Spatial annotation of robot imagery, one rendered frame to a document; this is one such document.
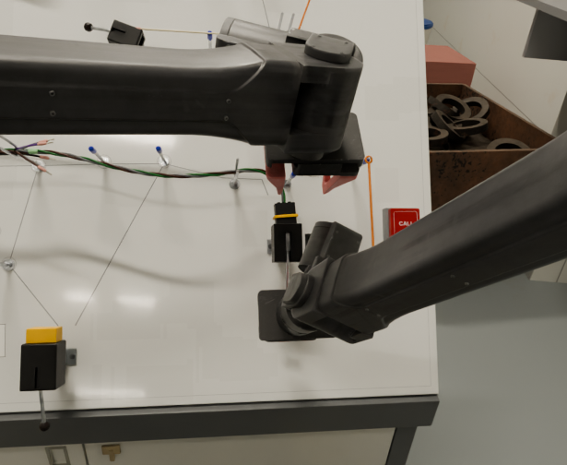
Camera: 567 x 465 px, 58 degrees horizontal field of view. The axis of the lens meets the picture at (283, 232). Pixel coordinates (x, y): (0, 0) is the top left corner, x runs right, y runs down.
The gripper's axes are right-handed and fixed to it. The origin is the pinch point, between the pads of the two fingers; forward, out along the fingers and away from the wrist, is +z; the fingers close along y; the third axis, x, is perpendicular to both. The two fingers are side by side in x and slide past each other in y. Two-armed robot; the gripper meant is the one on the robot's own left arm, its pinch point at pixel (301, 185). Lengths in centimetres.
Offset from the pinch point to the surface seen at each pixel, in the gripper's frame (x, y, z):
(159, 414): 18.7, 19.8, 33.7
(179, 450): 22, 18, 49
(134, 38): -29.7, 22.1, 3.4
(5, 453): 21, 46, 47
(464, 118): -146, -121, 144
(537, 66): -214, -200, 168
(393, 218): -6.7, -18.0, 18.6
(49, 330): 9.6, 33.1, 19.6
